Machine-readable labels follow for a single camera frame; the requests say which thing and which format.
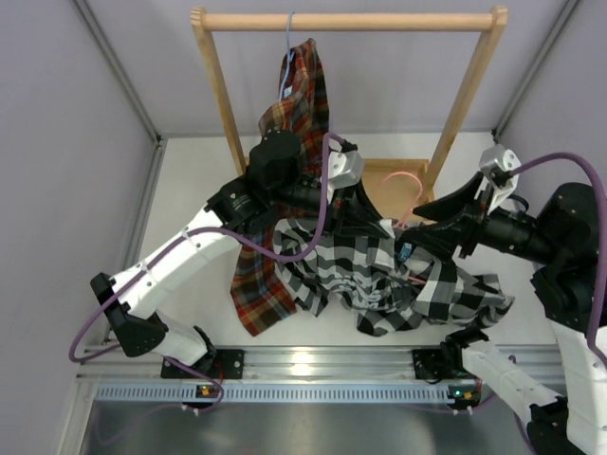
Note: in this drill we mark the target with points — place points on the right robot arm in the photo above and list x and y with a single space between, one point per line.
564 240

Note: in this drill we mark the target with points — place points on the blue wire hanger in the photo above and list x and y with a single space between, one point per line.
288 55

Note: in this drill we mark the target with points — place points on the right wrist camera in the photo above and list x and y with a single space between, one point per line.
498 164

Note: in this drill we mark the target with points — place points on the pink wire hanger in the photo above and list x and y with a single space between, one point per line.
413 191

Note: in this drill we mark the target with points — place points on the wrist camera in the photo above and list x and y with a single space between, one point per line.
498 164
345 168

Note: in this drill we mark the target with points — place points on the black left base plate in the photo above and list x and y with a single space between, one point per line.
226 364

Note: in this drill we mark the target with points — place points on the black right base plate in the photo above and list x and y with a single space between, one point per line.
433 366

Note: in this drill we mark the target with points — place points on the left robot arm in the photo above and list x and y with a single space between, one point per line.
246 206

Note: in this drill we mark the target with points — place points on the aluminium mounting rail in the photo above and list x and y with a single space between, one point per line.
278 364

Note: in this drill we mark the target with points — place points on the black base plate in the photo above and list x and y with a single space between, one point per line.
226 364
433 366

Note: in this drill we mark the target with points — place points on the grey slotted cable duct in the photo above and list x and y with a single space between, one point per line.
280 393

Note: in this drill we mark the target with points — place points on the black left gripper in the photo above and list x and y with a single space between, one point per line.
349 205

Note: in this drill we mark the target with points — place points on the brown red plaid shirt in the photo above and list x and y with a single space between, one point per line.
259 297

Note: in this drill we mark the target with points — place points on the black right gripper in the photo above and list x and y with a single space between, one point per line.
441 240

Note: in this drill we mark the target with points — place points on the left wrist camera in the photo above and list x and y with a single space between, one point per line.
345 168

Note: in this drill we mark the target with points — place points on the black white checkered shirt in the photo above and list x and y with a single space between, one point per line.
391 285

